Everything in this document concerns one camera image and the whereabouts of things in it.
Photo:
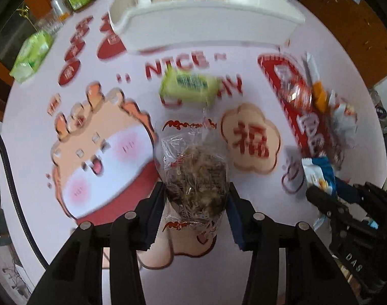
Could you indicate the clear glass cup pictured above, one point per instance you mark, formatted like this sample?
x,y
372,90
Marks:
x,y
50,25

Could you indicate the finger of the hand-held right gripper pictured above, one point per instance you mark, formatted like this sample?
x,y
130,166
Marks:
x,y
323,201
368,195

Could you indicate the clear nut bar packet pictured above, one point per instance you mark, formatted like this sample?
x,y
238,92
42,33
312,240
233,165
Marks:
x,y
195,178

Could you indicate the white plastic storage bin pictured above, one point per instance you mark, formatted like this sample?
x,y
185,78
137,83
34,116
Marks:
x,y
212,22

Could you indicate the small blue white packet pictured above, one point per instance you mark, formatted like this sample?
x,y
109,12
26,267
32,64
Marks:
x,y
319,173

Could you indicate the white red crinkled packet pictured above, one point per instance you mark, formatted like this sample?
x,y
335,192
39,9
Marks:
x,y
342,119

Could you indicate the narrow white sachet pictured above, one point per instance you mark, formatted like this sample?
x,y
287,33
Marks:
x,y
310,66

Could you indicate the small clear jar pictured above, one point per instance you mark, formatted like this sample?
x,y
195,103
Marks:
x,y
60,8

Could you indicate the green tissue pack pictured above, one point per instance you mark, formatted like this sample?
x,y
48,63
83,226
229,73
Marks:
x,y
31,55

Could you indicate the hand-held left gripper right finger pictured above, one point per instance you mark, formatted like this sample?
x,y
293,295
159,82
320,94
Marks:
x,y
237,222

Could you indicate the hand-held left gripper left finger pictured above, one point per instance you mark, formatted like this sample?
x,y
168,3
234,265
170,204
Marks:
x,y
153,213

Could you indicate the red round candy packet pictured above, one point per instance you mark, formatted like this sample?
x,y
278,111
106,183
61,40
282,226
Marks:
x,y
295,89

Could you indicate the small orange packet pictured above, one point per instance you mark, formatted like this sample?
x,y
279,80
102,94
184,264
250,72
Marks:
x,y
319,97

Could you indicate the small green snack packet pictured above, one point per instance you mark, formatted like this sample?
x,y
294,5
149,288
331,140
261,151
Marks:
x,y
190,84

